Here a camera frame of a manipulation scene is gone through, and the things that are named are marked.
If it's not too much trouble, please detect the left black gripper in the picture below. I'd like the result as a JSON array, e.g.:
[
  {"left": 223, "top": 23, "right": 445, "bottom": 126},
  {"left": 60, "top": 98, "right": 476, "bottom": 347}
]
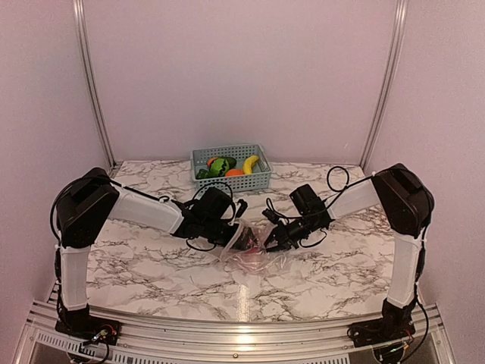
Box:
[{"left": 202, "top": 217, "right": 258, "bottom": 251}]

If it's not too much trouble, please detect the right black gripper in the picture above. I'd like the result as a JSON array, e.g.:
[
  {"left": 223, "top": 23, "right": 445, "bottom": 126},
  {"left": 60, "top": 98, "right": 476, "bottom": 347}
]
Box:
[{"left": 260, "top": 214, "right": 321, "bottom": 253}]

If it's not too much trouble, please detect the red fake apple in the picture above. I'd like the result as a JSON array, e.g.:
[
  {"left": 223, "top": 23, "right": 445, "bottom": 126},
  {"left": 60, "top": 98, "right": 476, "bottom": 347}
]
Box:
[{"left": 243, "top": 227, "right": 264, "bottom": 257}]

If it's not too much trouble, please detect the clear zip top bag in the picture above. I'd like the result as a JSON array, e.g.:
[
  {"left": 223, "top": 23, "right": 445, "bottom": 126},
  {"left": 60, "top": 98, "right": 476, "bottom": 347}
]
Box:
[{"left": 217, "top": 219, "right": 289, "bottom": 276}]

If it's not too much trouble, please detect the orange fake orange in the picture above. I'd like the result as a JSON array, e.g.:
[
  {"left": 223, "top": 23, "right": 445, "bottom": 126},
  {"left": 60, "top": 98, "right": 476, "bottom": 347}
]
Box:
[{"left": 225, "top": 169, "right": 245, "bottom": 177}]

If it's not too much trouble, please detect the yellow fake banana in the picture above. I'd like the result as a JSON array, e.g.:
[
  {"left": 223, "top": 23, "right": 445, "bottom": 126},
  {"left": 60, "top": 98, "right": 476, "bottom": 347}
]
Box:
[{"left": 242, "top": 155, "right": 259, "bottom": 175}]

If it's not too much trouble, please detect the green fake cabbage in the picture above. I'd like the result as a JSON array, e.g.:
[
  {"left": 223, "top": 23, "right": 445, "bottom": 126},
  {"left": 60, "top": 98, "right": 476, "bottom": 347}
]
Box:
[{"left": 196, "top": 168, "right": 213, "bottom": 180}]

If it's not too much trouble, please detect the green orange fake mango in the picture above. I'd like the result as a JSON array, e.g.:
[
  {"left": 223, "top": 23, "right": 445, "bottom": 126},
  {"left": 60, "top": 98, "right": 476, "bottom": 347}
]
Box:
[{"left": 207, "top": 157, "right": 219, "bottom": 168}]

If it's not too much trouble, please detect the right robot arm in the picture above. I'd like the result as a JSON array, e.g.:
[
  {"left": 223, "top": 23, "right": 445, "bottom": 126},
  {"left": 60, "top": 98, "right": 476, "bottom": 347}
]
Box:
[{"left": 263, "top": 163, "right": 434, "bottom": 340}]

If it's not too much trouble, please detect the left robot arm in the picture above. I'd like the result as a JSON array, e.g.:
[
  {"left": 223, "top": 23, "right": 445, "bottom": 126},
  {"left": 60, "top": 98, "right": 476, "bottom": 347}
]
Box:
[{"left": 50, "top": 168, "right": 257, "bottom": 337}]

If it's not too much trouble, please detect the light blue plastic basket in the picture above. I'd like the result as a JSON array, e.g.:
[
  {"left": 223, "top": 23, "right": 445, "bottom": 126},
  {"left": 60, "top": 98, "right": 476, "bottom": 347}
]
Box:
[{"left": 190, "top": 144, "right": 273, "bottom": 192}]

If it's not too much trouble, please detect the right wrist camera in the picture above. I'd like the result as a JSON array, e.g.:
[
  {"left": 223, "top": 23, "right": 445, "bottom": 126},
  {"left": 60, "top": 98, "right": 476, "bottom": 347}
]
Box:
[{"left": 262, "top": 197, "right": 286, "bottom": 224}]

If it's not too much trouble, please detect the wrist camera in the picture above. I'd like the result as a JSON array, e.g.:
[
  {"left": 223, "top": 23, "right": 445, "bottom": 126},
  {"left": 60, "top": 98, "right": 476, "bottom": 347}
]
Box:
[
  {"left": 262, "top": 197, "right": 286, "bottom": 224},
  {"left": 235, "top": 199, "right": 248, "bottom": 218}
]

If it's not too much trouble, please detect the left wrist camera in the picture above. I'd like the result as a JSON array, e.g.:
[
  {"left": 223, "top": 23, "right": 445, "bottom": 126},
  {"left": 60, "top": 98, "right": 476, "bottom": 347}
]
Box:
[{"left": 235, "top": 199, "right": 248, "bottom": 218}]

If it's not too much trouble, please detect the front aluminium rail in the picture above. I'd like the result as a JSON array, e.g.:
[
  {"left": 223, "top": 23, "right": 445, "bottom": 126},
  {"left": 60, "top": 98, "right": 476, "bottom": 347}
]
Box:
[{"left": 14, "top": 301, "right": 455, "bottom": 363}]

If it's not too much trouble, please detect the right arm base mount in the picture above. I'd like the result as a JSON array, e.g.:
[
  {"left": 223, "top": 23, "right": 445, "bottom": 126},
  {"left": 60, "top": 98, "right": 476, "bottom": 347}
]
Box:
[{"left": 347, "top": 296, "right": 417, "bottom": 347}]

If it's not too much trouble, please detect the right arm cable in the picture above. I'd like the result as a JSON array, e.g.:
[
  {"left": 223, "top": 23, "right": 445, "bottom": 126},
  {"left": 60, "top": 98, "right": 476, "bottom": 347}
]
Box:
[{"left": 264, "top": 165, "right": 427, "bottom": 251}]

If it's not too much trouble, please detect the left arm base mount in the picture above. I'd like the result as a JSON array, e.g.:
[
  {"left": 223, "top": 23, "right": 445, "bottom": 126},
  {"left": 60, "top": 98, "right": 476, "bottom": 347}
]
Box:
[{"left": 55, "top": 300, "right": 120, "bottom": 345}]

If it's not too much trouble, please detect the right aluminium frame post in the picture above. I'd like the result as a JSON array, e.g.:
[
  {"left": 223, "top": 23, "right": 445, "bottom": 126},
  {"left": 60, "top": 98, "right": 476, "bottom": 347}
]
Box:
[{"left": 359, "top": 0, "right": 409, "bottom": 170}]

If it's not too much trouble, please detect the aluminium frame post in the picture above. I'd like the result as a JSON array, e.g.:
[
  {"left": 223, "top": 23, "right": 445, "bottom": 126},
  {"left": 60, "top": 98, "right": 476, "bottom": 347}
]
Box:
[
  {"left": 73, "top": 0, "right": 117, "bottom": 169},
  {"left": 359, "top": 0, "right": 409, "bottom": 170}
]

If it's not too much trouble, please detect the left aluminium frame post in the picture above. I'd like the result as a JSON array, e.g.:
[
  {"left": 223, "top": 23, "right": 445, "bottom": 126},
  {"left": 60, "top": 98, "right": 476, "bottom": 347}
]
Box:
[{"left": 73, "top": 0, "right": 117, "bottom": 169}]

